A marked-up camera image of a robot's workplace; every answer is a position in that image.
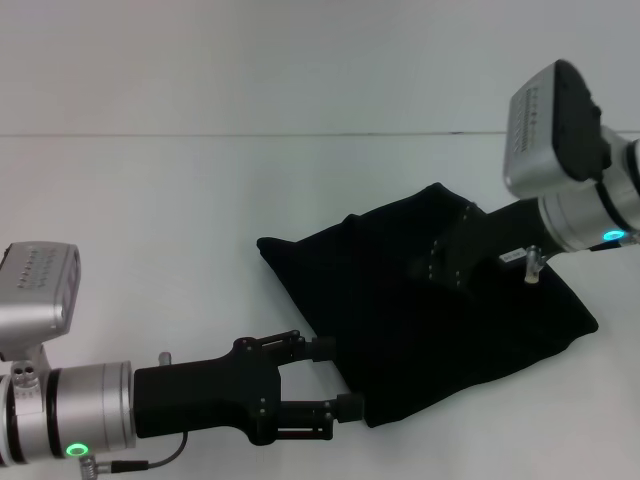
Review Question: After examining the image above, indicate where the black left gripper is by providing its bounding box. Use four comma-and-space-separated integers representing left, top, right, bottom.
131, 328, 366, 448

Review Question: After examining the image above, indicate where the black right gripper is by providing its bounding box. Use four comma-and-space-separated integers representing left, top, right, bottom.
428, 198, 557, 292

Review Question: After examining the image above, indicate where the black t-shirt with beige print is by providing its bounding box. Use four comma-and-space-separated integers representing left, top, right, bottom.
255, 181, 600, 430

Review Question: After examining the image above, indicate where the right gripper cable with plug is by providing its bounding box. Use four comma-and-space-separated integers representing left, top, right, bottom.
521, 238, 640, 287

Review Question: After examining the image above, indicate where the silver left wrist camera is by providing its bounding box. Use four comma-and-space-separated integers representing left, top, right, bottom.
0, 241, 83, 387

